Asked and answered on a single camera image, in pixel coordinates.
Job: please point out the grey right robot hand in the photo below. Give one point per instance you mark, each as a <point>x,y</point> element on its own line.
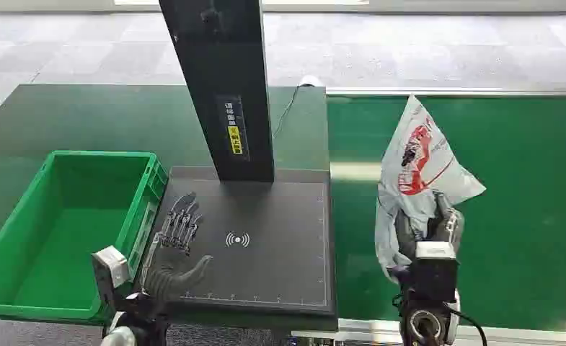
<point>407,234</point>

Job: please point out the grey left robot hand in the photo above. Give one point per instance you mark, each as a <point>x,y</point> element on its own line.
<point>173,274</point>

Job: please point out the grey parcel bag red print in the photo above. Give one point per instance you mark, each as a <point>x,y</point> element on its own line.
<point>418,157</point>

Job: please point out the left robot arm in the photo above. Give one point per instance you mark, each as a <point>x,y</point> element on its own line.
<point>137,320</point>

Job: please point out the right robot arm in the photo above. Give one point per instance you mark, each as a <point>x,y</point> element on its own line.
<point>428,305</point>

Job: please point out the green plastic crate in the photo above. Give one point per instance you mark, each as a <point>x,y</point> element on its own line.
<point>67,229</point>

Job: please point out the green conveyor belt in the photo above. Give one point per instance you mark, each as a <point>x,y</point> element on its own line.
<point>521,200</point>

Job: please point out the white round plug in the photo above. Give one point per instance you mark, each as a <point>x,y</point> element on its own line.
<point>310,80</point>

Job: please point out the black scanner column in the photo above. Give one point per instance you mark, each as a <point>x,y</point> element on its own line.
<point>225,86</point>

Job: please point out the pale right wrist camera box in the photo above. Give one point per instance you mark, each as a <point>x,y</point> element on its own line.
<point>435,249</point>

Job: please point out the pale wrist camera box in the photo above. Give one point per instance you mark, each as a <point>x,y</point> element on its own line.
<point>111,270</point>
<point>435,249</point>

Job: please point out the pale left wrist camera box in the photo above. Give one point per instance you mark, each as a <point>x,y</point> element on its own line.
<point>111,270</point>

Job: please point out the black scanner base plate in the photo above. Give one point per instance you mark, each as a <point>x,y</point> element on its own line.
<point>263,239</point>

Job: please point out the silver conveyor rail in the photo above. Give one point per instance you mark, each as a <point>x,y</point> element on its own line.
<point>454,91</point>
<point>526,334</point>

